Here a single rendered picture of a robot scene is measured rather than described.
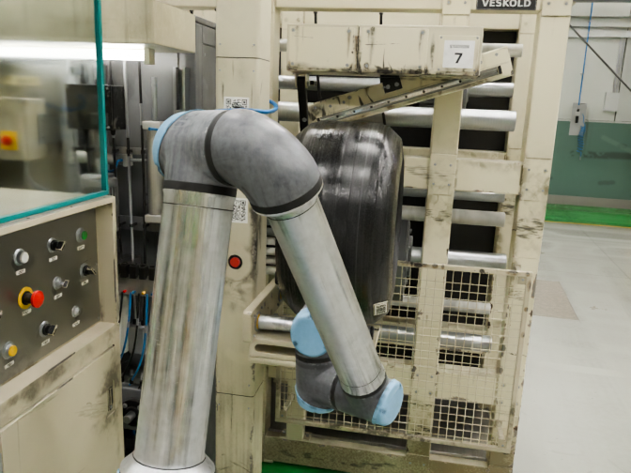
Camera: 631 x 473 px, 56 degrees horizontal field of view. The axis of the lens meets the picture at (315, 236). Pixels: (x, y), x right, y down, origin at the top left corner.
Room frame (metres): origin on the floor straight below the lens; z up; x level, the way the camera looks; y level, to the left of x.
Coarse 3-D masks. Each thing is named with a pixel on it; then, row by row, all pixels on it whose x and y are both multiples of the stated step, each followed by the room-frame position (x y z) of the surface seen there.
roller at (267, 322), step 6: (258, 318) 1.64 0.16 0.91; (264, 318) 1.63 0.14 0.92; (270, 318) 1.63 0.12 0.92; (276, 318) 1.63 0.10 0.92; (282, 318) 1.63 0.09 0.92; (288, 318) 1.63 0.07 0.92; (258, 324) 1.63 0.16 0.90; (264, 324) 1.62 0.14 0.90; (270, 324) 1.62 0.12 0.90; (276, 324) 1.62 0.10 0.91; (282, 324) 1.61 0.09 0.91; (288, 324) 1.61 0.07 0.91; (276, 330) 1.62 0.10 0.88; (282, 330) 1.62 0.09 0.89; (288, 330) 1.61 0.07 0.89; (372, 330) 1.57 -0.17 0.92; (372, 336) 1.57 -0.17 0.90
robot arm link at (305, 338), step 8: (304, 312) 1.13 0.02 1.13; (296, 320) 1.11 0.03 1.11; (304, 320) 1.11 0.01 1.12; (312, 320) 1.10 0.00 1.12; (296, 328) 1.11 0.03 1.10; (304, 328) 1.10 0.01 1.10; (312, 328) 1.10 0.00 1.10; (296, 336) 1.10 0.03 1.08; (304, 336) 1.10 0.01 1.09; (312, 336) 1.10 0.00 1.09; (296, 344) 1.11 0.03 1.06; (304, 344) 1.10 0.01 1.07; (312, 344) 1.10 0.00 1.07; (320, 344) 1.09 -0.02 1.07; (296, 352) 1.14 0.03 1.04; (304, 352) 1.10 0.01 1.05; (312, 352) 1.10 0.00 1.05; (320, 352) 1.09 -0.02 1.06
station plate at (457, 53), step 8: (448, 40) 1.87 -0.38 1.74; (456, 40) 1.87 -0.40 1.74; (464, 40) 1.86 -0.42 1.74; (472, 40) 1.86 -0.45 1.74; (448, 48) 1.87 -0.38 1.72; (456, 48) 1.87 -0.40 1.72; (464, 48) 1.86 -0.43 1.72; (472, 48) 1.86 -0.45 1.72; (448, 56) 1.87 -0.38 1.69; (456, 56) 1.87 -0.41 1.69; (464, 56) 1.86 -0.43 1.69; (472, 56) 1.86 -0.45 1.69; (448, 64) 1.87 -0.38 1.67; (456, 64) 1.87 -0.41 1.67; (464, 64) 1.86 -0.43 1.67; (472, 64) 1.86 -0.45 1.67
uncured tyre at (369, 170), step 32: (320, 128) 1.66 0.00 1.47; (352, 128) 1.65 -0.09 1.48; (384, 128) 1.67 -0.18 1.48; (320, 160) 1.54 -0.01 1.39; (352, 160) 1.53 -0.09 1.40; (384, 160) 1.53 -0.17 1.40; (320, 192) 1.49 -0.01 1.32; (352, 192) 1.47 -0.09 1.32; (384, 192) 1.48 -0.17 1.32; (352, 224) 1.45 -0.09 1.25; (384, 224) 1.46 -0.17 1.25; (352, 256) 1.44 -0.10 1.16; (384, 256) 1.46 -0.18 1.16; (288, 288) 1.51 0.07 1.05; (384, 288) 1.49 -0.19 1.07
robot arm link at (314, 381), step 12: (300, 360) 1.12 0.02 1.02; (312, 360) 1.11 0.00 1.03; (324, 360) 1.11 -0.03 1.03; (300, 372) 1.12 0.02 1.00; (312, 372) 1.11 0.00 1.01; (324, 372) 1.11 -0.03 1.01; (300, 384) 1.12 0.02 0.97; (312, 384) 1.10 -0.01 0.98; (324, 384) 1.09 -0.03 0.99; (300, 396) 1.12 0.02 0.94; (312, 396) 1.10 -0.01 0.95; (324, 396) 1.08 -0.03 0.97; (312, 408) 1.10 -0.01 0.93; (324, 408) 1.11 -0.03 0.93
